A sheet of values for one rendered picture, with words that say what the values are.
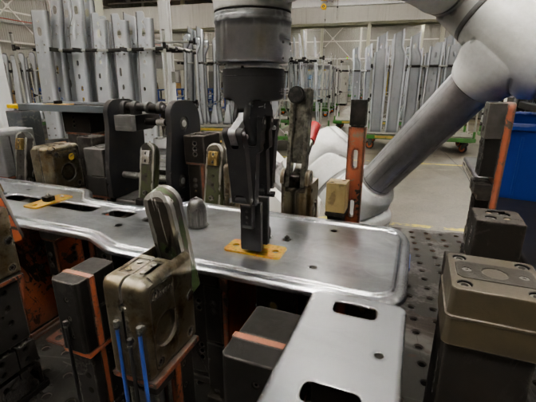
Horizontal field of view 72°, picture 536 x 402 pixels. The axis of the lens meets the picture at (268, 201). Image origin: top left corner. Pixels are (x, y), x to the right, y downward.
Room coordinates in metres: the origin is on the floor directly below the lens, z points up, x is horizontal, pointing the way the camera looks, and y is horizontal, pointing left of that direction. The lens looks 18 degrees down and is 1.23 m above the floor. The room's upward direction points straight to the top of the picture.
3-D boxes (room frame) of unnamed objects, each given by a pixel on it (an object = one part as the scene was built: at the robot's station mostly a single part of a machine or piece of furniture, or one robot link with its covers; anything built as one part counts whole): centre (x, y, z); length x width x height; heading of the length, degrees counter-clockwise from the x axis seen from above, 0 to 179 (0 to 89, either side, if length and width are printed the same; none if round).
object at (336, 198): (0.61, -0.12, 0.88); 0.04 x 0.04 x 0.36; 68
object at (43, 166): (0.90, 0.53, 0.89); 0.13 x 0.11 x 0.38; 158
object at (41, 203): (0.69, 0.43, 1.01); 0.08 x 0.04 x 0.01; 158
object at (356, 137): (0.63, -0.15, 0.95); 0.03 x 0.01 x 0.50; 68
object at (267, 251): (0.48, 0.02, 1.01); 0.08 x 0.04 x 0.01; 68
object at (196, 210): (0.57, 0.12, 1.02); 0.03 x 0.03 x 0.07
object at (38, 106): (1.09, 0.52, 1.16); 0.37 x 0.14 x 0.02; 68
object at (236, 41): (0.48, 0.02, 1.27); 0.09 x 0.09 x 0.06
